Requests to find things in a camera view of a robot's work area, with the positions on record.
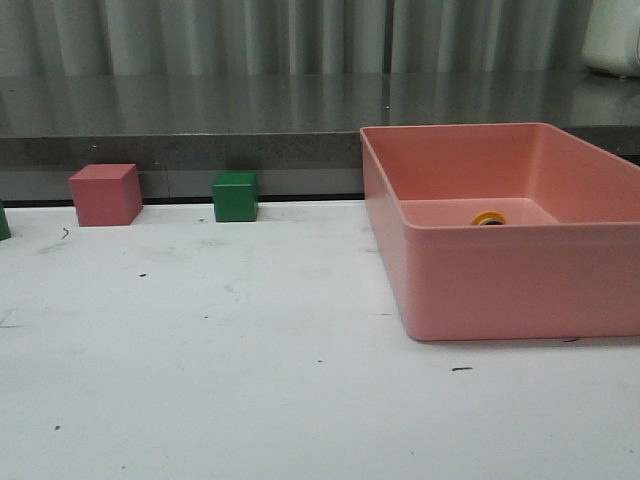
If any white appliance on counter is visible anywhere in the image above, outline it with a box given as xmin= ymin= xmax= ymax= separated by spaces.
xmin=581 ymin=0 xmax=639 ymax=77

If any grey stone counter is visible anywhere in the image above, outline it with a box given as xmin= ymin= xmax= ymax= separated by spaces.
xmin=1 ymin=71 xmax=639 ymax=205

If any pink cube block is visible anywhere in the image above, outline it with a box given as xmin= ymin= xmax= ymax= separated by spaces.
xmin=69 ymin=163 xmax=143 ymax=227

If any green cube block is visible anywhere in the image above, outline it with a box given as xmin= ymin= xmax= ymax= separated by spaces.
xmin=212 ymin=171 xmax=258 ymax=222

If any pink plastic bin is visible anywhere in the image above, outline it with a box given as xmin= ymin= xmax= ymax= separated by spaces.
xmin=361 ymin=123 xmax=639 ymax=341

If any yellow push button switch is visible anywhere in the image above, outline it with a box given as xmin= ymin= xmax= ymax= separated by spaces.
xmin=471 ymin=211 xmax=507 ymax=226

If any dark green block at edge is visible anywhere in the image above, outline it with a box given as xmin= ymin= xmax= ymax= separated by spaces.
xmin=0 ymin=201 xmax=12 ymax=241

